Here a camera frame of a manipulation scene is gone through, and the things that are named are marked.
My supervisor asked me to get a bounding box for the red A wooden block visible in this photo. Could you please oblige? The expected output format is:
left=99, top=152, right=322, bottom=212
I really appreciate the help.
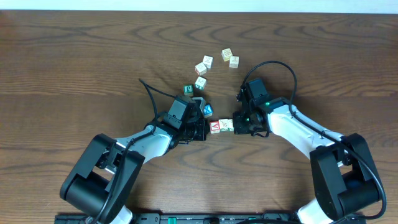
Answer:
left=209, top=121, right=221, bottom=134

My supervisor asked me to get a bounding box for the engraved number wooden block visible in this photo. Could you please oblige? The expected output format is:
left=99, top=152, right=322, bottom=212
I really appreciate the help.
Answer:
left=218, top=119, right=229, bottom=131

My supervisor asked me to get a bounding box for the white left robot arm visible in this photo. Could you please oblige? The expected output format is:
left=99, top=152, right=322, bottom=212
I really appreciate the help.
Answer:
left=60, top=119, right=210, bottom=223

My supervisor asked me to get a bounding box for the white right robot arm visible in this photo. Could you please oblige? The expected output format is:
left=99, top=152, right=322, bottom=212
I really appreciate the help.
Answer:
left=233, top=93, right=386, bottom=223

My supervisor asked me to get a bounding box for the blue X wooden block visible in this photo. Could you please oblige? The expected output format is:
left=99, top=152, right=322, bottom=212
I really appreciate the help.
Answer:
left=203, top=104, right=213, bottom=118

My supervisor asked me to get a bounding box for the green letter wooden block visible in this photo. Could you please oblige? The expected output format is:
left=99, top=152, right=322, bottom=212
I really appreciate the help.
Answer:
left=183, top=85, right=193, bottom=97

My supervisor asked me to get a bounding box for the green edged wooden block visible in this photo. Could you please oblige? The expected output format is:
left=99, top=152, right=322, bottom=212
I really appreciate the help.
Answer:
left=195, top=77, right=207, bottom=90

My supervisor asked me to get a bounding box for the red M wooden block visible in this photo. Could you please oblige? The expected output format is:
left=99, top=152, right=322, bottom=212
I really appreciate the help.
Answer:
left=195, top=62, right=207, bottom=76

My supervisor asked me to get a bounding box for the pale engraved wooden block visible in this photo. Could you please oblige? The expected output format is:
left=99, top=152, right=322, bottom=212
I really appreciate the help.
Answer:
left=229, top=56, right=239, bottom=68

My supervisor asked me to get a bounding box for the plain engraved wooden block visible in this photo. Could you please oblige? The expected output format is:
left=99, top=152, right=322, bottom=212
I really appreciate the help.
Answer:
left=202, top=55, right=213, bottom=69

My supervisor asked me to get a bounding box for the tan engraved wooden block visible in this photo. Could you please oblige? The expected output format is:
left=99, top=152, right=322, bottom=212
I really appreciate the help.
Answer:
left=221, top=48, right=233, bottom=62

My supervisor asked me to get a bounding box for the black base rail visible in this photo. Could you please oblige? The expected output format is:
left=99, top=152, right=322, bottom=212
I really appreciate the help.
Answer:
left=54, top=212, right=368, bottom=224

